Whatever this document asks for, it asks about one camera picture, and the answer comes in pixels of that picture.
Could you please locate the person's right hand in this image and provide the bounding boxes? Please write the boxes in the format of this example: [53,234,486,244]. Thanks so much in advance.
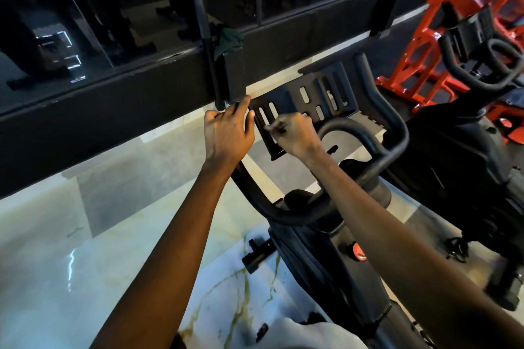
[266,112,327,166]

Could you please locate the person's left hand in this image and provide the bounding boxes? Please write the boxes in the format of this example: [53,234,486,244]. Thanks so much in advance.
[203,96,257,176]

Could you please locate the red gym machine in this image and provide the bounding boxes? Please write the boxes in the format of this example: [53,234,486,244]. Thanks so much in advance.
[375,0,524,145]

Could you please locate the person's left forearm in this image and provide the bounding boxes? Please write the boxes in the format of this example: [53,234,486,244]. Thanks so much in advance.
[90,158,234,349]

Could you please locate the person's right forearm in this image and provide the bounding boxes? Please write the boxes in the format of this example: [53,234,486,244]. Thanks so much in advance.
[305,148,524,349]

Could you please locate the dark green hanging cloth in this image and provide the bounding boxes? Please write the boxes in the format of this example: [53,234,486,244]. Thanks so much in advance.
[213,26,245,61]

